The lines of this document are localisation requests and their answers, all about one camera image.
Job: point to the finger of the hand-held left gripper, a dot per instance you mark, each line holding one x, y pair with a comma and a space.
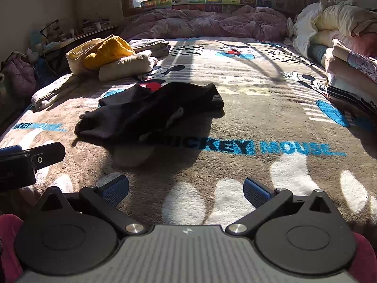
47, 154

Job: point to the pink quilt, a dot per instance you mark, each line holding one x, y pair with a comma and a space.
206, 22

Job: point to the cluttered side table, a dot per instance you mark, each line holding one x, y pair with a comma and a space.
70, 34

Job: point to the person's left leg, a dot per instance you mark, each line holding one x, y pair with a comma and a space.
8, 241

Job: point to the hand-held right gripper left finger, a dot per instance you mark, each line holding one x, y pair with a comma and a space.
115, 190

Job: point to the colourful alphabet play mat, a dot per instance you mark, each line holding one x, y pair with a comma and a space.
188, 2

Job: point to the grey folded cloth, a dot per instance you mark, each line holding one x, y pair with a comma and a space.
151, 47

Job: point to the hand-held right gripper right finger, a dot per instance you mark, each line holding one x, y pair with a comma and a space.
256, 193

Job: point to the beige garment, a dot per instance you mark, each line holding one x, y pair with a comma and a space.
75, 57

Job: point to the white rolled towel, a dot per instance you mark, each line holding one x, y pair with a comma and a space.
50, 93

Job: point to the purple padded jacket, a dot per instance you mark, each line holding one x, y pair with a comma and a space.
19, 73

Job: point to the person's leg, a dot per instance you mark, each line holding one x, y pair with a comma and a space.
366, 259
8, 241

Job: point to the cream folded cloth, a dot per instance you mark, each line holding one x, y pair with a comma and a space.
126, 66

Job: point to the person's right leg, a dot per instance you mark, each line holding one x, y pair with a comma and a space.
366, 259

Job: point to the printed cartoon blanket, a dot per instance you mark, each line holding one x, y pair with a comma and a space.
265, 123

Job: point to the black garment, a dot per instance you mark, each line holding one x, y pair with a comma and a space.
153, 109

